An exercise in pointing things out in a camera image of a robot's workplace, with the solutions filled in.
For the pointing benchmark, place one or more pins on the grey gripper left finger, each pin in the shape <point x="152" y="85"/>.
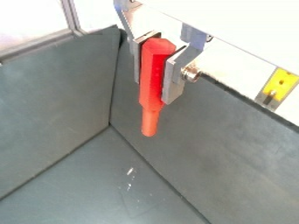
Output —
<point x="135" y="48"/>

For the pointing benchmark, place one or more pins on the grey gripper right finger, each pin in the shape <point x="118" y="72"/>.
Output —
<point x="172" y="77"/>

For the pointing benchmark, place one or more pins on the red peg object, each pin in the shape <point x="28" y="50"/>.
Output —
<point x="155" y="51"/>

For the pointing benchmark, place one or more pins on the yellow label on frame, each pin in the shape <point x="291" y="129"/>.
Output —
<point x="280" y="84"/>

